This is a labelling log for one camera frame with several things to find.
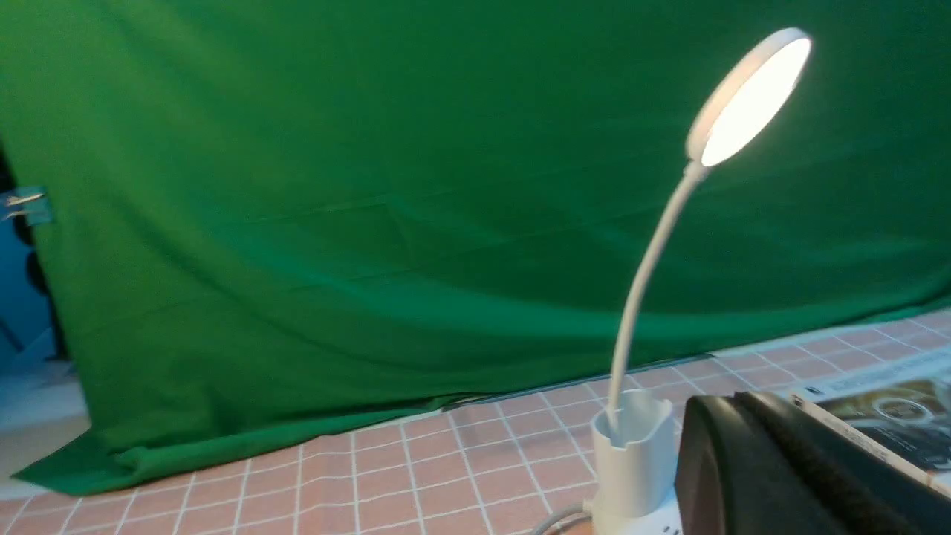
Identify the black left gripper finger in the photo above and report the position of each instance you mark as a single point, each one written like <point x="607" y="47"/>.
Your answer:
<point x="752" y="463"/>

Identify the green backdrop cloth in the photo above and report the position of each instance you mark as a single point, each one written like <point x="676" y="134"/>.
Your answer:
<point x="274" y="220"/>

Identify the white desk lamp with sockets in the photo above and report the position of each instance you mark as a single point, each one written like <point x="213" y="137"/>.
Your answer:
<point x="633" y="436"/>

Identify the top book white cover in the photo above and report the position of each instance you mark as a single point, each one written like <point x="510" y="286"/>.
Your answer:
<point x="898" y="412"/>

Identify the metal binder clip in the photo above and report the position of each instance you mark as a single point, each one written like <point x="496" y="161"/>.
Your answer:
<point x="31" y="204"/>

